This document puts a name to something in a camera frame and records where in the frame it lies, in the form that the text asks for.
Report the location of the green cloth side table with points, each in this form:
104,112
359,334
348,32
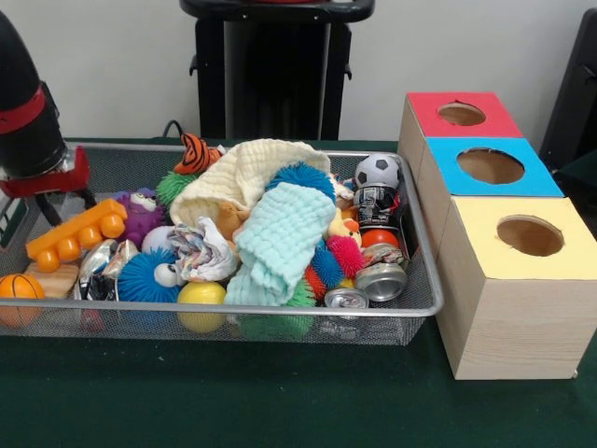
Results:
586,177

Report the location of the shallow clear mesh bin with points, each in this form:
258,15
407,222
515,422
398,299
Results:
233,322

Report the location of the purple spiky ball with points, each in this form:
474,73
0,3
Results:
145,215

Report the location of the black pedestal stand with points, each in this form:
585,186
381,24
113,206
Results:
270,75

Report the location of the orange striped tiger toy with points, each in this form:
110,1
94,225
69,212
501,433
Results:
196,154

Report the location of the orange basketball toy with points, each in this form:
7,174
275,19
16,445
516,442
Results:
17,297

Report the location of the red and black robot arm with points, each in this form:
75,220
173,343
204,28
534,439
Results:
28,103

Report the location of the light blue waffle cloth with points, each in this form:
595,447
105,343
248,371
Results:
280,244

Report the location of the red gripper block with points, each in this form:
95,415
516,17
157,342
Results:
47,182

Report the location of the yellow ball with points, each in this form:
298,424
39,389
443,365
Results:
202,300

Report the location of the dark green table cloth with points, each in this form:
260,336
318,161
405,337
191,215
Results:
280,401

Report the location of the beige wooden block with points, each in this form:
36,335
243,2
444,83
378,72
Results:
56,280

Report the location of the blue spiky ball with eyes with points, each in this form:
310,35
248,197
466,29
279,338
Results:
145,277

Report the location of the cream waffle cloth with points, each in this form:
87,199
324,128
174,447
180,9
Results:
242,177

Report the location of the black flat panel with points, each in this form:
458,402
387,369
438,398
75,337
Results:
574,93

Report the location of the orange plastic toy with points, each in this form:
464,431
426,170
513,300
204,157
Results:
79,233

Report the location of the black and white soccer ball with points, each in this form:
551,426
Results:
378,170

